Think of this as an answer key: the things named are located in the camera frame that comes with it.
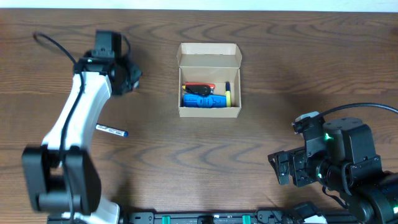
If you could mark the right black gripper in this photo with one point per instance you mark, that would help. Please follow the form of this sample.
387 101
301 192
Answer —
298 158

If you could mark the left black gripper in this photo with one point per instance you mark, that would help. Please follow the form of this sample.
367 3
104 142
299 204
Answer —
136 72

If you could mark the blue and white marker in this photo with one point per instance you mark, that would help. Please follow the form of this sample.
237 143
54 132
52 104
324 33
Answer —
111 130

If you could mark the blue plastic case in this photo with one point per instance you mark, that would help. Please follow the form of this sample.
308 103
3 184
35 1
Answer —
210 101

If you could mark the black tape dispenser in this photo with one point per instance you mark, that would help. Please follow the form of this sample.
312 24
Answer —
201 90

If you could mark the brown cardboard box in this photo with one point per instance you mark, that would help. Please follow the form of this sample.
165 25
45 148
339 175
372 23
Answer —
215 63

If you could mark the yellow highlighter with dark cap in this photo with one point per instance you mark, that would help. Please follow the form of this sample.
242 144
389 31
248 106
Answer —
228 94

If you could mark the red stapler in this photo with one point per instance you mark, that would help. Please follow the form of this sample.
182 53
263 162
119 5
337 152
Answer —
211 85

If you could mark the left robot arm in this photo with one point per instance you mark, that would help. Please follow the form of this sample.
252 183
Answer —
60 176

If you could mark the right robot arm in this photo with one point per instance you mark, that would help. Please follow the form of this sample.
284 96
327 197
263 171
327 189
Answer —
341 156

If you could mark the right green clamp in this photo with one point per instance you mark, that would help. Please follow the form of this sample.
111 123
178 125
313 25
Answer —
246 219

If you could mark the green clamp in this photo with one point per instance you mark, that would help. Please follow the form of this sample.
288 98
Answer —
166 220
246 219

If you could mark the left green clamp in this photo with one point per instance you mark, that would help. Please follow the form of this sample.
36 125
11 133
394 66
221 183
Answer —
166 220

